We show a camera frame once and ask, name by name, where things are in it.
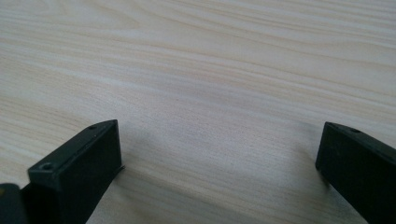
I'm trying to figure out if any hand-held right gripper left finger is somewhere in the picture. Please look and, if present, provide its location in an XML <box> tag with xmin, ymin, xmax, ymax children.
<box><xmin>20</xmin><ymin>119</ymin><xmax>126</xmax><ymax>224</ymax></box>

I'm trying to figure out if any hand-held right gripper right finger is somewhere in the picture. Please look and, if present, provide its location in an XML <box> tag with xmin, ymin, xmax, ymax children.
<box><xmin>315</xmin><ymin>121</ymin><xmax>396</xmax><ymax>224</ymax></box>

